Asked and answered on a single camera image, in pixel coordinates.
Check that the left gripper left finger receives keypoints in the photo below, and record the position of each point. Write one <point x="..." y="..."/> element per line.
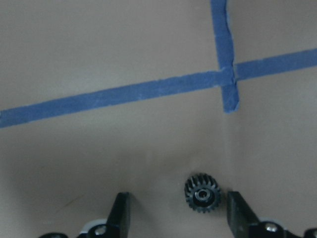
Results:
<point x="118" y="221"/>

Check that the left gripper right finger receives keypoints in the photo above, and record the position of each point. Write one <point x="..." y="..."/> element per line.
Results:
<point x="240" y="217"/>

